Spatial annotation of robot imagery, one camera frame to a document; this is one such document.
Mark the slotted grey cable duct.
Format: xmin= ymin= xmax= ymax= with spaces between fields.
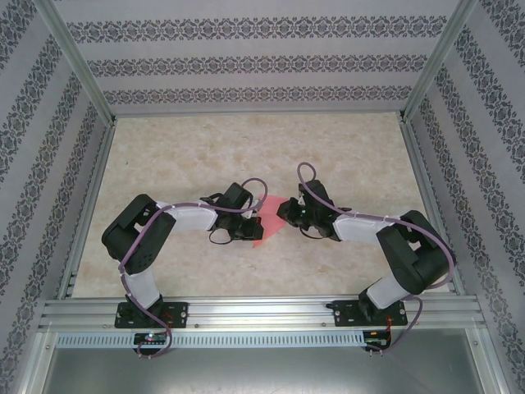
xmin=55 ymin=331 xmax=366 ymax=349

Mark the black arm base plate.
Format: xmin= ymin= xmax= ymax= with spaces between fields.
xmin=116 ymin=301 xmax=190 ymax=329
xmin=332 ymin=299 xmax=407 ymax=328

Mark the purple cable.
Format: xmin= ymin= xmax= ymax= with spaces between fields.
xmin=117 ymin=176 xmax=270 ymax=360
xmin=296 ymin=162 xmax=457 ymax=358

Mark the grey metal sheet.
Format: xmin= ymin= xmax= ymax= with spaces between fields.
xmin=34 ymin=330 xmax=493 ymax=394

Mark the wide aluminium base rail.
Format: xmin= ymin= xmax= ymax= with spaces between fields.
xmin=39 ymin=298 xmax=487 ymax=332

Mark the pink paper sheet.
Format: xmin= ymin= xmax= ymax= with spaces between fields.
xmin=252 ymin=194 xmax=290 ymax=250

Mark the aluminium side rail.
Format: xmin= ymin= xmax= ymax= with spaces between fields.
xmin=56 ymin=117 xmax=120 ymax=300
xmin=399 ymin=114 xmax=468 ymax=296

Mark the aluminium frame post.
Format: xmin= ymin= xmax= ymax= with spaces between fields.
xmin=16 ymin=328 xmax=57 ymax=394
xmin=467 ymin=323 xmax=512 ymax=394
xmin=399 ymin=0 xmax=481 ymax=124
xmin=34 ymin=0 xmax=118 ymax=124

